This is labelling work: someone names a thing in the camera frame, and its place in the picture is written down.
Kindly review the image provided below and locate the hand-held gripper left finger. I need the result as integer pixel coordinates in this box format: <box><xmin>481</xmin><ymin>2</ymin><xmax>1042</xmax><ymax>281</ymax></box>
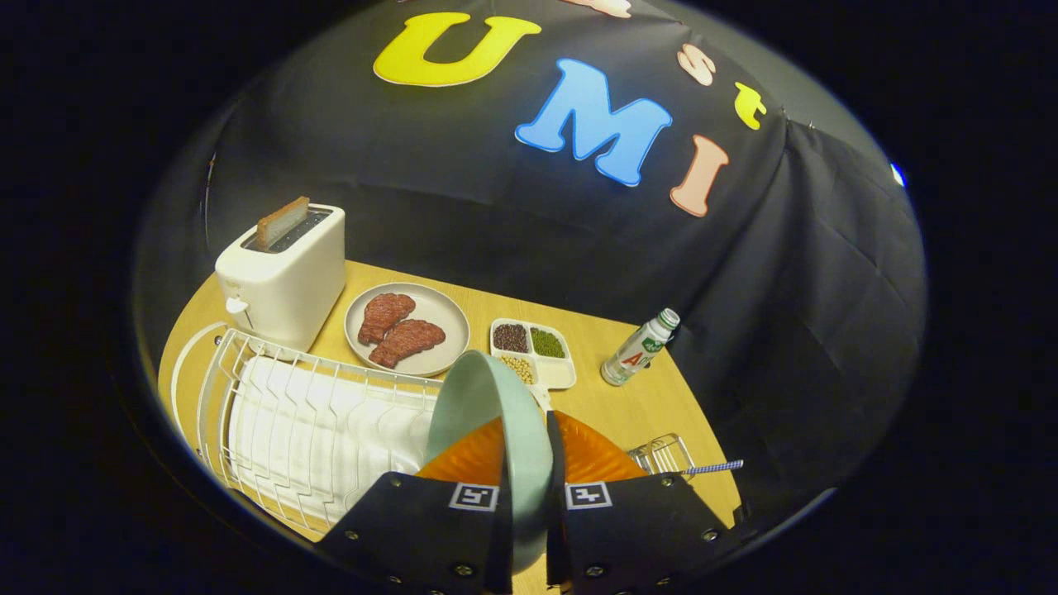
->
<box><xmin>318</xmin><ymin>416</ymin><xmax>513</xmax><ymax>595</ymax></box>

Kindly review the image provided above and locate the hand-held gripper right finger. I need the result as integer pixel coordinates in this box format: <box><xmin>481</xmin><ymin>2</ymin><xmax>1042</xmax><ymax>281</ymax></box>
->
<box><xmin>546</xmin><ymin>411</ymin><xmax>749</xmax><ymax>595</ymax></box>

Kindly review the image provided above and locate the metal wire basket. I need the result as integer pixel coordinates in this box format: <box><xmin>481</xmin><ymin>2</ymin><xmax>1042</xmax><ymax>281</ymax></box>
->
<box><xmin>628</xmin><ymin>434</ymin><xmax>697</xmax><ymax>480</ymax></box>

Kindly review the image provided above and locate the pale green plate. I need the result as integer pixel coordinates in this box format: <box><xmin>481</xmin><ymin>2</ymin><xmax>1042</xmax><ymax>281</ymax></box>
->
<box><xmin>426</xmin><ymin>350</ymin><xmax>555</xmax><ymax>575</ymax></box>

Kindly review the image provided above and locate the white wire dish rack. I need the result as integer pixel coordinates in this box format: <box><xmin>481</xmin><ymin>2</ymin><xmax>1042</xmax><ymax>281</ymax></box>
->
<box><xmin>169</xmin><ymin>322</ymin><xmax>447</xmax><ymax>536</ymax></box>

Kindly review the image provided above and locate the white divided dish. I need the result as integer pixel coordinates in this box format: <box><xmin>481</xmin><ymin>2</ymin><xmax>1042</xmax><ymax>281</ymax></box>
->
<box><xmin>489</xmin><ymin>318</ymin><xmax>578</xmax><ymax>412</ymax></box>

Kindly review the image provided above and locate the grey plate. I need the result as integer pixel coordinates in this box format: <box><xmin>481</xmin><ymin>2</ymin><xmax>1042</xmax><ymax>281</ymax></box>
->
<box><xmin>344</xmin><ymin>283</ymin><xmax>470</xmax><ymax>378</ymax></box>

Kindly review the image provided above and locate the white drip tray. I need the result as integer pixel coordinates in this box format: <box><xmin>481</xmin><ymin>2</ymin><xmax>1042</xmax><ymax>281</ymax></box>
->
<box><xmin>227</xmin><ymin>355</ymin><xmax>439</xmax><ymax>517</ymax></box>

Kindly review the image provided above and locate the white green drink bottle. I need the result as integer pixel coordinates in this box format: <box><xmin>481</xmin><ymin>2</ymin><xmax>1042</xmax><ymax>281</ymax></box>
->
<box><xmin>600</xmin><ymin>308</ymin><xmax>681</xmax><ymax>388</ymax></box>

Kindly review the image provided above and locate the brown meat piece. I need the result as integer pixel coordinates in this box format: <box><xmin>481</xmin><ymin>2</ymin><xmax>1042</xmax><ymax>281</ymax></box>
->
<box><xmin>369</xmin><ymin>319</ymin><xmax>447</xmax><ymax>369</ymax></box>
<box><xmin>358</xmin><ymin>293</ymin><xmax>417</xmax><ymax>345</ymax></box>

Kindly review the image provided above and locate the white toaster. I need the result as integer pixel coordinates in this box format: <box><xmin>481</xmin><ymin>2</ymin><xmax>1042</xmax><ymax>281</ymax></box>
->
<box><xmin>215</xmin><ymin>203</ymin><xmax>346</xmax><ymax>355</ymax></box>

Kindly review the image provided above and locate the black backdrop cloth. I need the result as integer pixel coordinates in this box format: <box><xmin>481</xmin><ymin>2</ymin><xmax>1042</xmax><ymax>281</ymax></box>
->
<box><xmin>136</xmin><ymin>0</ymin><xmax>927</xmax><ymax>530</ymax></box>

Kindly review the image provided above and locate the toast slice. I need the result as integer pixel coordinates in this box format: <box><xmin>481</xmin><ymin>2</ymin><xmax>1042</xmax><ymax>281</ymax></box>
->
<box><xmin>255</xmin><ymin>196</ymin><xmax>312</xmax><ymax>250</ymax></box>

